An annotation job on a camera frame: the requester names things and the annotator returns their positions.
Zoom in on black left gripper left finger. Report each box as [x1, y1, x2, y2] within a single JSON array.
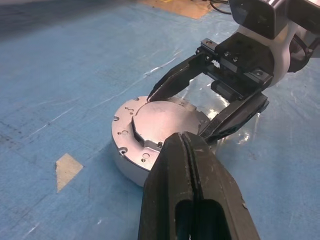
[[137, 132, 199, 240]]

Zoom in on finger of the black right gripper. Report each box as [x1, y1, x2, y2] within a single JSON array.
[[146, 53, 218, 103], [198, 92, 270, 144]]

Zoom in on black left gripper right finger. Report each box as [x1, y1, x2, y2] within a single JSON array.
[[183, 131, 261, 240]]

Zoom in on silver motor housing copper windings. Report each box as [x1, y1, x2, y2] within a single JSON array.
[[111, 119, 161, 188]]

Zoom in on silver round motor lid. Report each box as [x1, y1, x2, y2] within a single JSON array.
[[113, 96, 213, 174]]

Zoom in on brown cardboard sheet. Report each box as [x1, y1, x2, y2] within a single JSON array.
[[138, 0, 215, 20]]

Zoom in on tan tape piece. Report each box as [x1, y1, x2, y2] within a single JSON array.
[[55, 152, 84, 194]]

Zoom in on blue plastic table cover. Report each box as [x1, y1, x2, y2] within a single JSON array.
[[0, 0, 320, 240]]

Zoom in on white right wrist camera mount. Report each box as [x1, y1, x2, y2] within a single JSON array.
[[228, 0, 297, 88]]

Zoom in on thin black cable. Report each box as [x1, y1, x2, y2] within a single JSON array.
[[208, 0, 232, 15]]

